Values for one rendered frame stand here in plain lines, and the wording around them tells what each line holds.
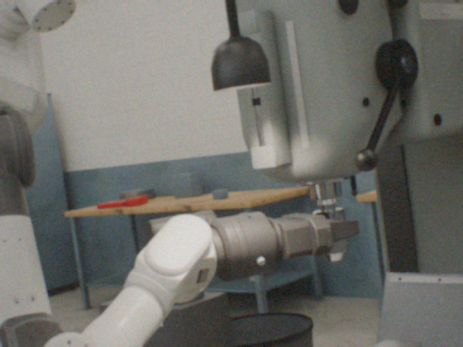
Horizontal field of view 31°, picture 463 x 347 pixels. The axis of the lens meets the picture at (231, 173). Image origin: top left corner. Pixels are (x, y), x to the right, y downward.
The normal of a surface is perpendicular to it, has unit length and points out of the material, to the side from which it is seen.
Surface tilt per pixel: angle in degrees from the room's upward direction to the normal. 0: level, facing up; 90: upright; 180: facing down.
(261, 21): 90
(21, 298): 72
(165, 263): 46
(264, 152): 90
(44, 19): 148
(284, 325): 86
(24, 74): 58
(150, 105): 90
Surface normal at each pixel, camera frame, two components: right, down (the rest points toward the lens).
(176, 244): 0.18, -0.69
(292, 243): 0.38, 0.00
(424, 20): 0.73, -0.07
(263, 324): -0.19, 0.01
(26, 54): 0.63, -0.60
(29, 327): 0.59, -0.36
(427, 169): -0.67, 0.13
